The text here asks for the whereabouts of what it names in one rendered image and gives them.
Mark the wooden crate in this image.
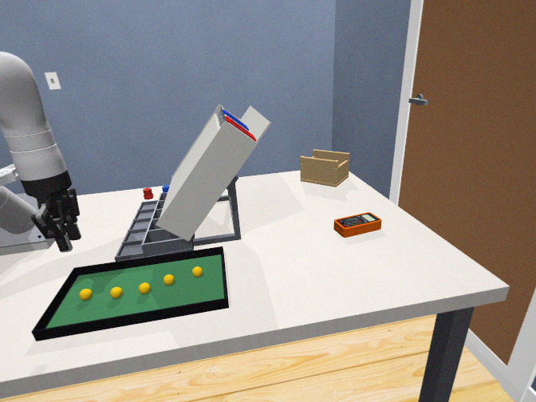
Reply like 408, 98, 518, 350
300, 149, 350, 187

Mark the red square band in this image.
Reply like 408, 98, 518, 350
225, 116, 256, 141

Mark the orange digital multimeter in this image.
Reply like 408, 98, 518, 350
333, 212, 382, 238

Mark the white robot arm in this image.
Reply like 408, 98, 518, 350
0, 52, 67, 235

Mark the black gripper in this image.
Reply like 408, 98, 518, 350
21, 170, 81, 253

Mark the yellow ball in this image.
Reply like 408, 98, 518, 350
139, 283, 151, 294
192, 266, 203, 277
79, 289, 93, 301
164, 274, 175, 286
110, 287, 123, 298

